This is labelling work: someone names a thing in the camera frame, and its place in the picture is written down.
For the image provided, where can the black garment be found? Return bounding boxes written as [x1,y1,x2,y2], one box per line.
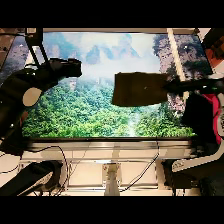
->
[181,93,215,148]

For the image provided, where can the brown garment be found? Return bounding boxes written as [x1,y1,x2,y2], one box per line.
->
[111,71,172,108]

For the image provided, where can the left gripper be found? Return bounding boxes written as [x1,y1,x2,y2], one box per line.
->
[49,57,83,82]

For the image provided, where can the silver frame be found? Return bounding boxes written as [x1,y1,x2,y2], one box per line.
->
[19,139,202,197]

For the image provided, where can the red garment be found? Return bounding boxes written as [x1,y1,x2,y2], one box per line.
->
[201,93,224,145]

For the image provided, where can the black cable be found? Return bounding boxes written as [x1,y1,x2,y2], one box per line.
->
[119,139,161,194]
[23,144,71,197]

